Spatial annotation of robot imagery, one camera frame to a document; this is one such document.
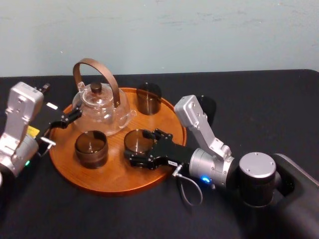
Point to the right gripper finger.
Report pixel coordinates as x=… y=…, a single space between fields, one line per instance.
x=140 y=161
x=159 y=135

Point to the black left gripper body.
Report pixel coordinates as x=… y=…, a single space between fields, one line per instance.
x=48 y=115

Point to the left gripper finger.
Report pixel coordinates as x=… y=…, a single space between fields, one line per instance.
x=59 y=123
x=72 y=115

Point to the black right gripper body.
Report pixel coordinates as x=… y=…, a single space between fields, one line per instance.
x=169 y=153

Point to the smoky dark glass cup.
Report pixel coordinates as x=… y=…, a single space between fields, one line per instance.
x=209 y=107
x=135 y=142
x=91 y=155
x=147 y=103

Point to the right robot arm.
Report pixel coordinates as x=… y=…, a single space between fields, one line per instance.
x=254 y=174

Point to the round wooden tray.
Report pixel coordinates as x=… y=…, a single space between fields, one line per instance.
x=117 y=174

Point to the glass teapot lid, dark knob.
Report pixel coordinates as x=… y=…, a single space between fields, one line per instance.
x=96 y=95

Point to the black table cloth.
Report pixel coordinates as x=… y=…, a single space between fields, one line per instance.
x=104 y=214

